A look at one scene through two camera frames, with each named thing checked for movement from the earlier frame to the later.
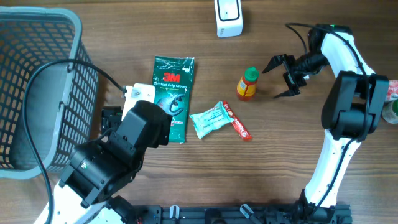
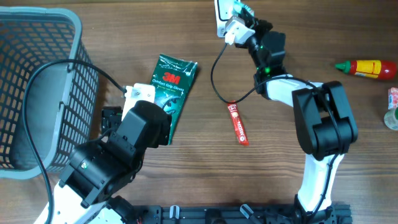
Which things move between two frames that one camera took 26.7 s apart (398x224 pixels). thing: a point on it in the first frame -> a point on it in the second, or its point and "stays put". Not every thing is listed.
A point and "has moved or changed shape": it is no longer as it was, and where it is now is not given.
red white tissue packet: (393, 88) -> (392, 98)
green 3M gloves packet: (173, 83) has moved or changed shape
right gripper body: (293, 74) -> (259, 27)
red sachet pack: (239, 127) has moved or changed shape
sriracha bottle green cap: (247, 85) -> (369, 68)
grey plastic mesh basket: (61, 101) stays put
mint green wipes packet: (211, 119) -> (237, 6)
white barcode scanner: (229, 18) stays put
